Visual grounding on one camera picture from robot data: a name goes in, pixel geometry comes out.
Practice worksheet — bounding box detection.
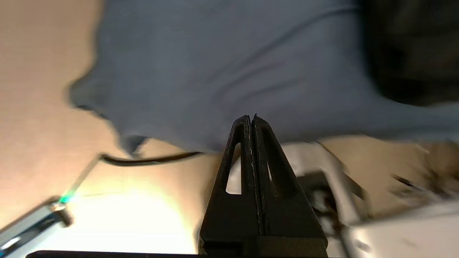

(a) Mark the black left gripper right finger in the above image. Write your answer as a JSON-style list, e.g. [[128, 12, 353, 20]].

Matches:
[[252, 114, 328, 251]]

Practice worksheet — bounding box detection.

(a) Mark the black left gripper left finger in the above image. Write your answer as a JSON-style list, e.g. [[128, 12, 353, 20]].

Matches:
[[198, 115, 265, 251]]

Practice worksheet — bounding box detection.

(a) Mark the black zip hoodie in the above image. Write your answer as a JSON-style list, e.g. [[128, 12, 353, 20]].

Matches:
[[359, 0, 459, 107]]

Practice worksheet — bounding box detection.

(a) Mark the white robot base chassis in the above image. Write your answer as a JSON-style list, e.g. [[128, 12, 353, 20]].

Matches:
[[226, 141, 459, 258]]

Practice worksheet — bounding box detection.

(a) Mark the blue bed sheet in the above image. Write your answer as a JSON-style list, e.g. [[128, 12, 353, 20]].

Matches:
[[68, 0, 459, 155]]

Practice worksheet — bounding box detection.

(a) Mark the black floor cable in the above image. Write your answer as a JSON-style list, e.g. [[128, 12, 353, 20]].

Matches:
[[99, 151, 203, 167]]

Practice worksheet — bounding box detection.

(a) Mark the thin green cable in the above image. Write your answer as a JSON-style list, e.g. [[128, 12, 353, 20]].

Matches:
[[59, 155, 101, 203]]

